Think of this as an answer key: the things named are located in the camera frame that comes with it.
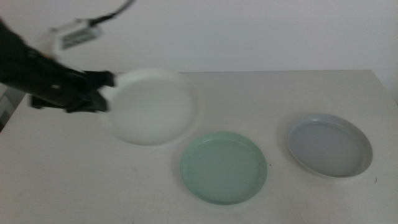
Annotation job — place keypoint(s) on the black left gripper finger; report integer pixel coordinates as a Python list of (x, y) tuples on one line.
[(93, 104), (101, 78)]

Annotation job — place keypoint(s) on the white shallow bowl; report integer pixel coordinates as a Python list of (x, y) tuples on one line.
[(152, 112)]

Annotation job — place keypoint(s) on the pale green shallow bowl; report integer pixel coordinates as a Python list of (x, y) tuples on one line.
[(224, 168)]

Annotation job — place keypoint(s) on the grey shallow bowl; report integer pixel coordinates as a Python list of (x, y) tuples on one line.
[(326, 146)]

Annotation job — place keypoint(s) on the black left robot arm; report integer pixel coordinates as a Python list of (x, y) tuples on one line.
[(15, 62)]

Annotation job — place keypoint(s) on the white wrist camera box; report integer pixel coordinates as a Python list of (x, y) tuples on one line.
[(77, 35)]

